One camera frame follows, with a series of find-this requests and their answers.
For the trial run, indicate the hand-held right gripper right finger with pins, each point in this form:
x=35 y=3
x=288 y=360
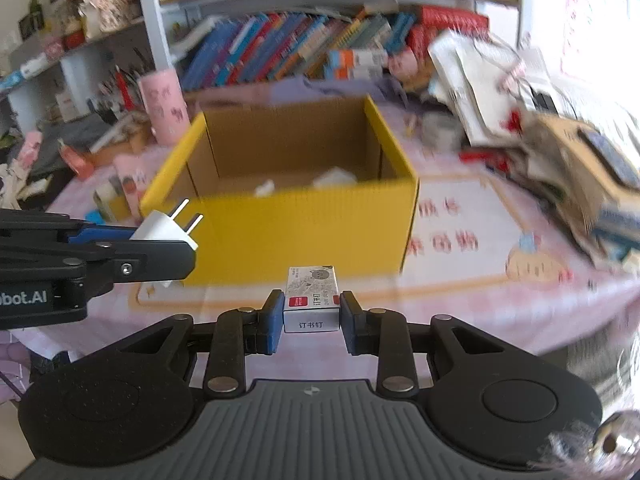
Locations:
x=350 y=324

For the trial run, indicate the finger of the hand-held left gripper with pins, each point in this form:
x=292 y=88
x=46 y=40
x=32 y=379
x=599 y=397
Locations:
x=160 y=260
x=100 y=235

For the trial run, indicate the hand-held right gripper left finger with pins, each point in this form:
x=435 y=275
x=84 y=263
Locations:
x=272 y=321

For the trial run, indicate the small white plug adapter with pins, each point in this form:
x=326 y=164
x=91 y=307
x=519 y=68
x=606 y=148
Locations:
x=160 y=230

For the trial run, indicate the small white staples box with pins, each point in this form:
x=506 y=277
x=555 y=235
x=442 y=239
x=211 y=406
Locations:
x=310 y=305

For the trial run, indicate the yellow cardboard box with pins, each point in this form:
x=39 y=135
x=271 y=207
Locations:
x=300 y=230

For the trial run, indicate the pink checked cloth desktop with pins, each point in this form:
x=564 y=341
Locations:
x=475 y=285

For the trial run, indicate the blue packet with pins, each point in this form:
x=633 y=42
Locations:
x=94 y=217

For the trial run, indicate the wooden chessboard box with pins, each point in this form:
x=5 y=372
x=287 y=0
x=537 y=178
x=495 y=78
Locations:
x=125 y=135

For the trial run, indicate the grey cloth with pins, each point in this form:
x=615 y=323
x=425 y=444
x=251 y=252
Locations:
x=65 y=135

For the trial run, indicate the pink cylinder container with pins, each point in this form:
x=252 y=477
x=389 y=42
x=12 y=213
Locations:
x=165 y=110

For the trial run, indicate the white shelf unit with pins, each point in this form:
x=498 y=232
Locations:
x=150 y=20

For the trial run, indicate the white decorated bag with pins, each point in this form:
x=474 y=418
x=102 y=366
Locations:
x=107 y=5

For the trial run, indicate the row of colourful books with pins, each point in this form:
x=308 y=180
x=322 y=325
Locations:
x=260 y=50

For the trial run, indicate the pink lilac cloth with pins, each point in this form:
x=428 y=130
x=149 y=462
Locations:
x=330 y=87

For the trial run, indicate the pink pig toy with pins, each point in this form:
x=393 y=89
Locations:
x=402 y=64

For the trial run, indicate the white plastic bag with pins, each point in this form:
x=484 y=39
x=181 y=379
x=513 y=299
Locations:
x=475 y=80

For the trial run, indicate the pile of papers and bags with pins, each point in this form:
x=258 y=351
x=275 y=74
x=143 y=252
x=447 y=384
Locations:
x=575 y=160

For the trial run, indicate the red boxed book set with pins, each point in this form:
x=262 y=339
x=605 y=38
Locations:
x=450 y=20

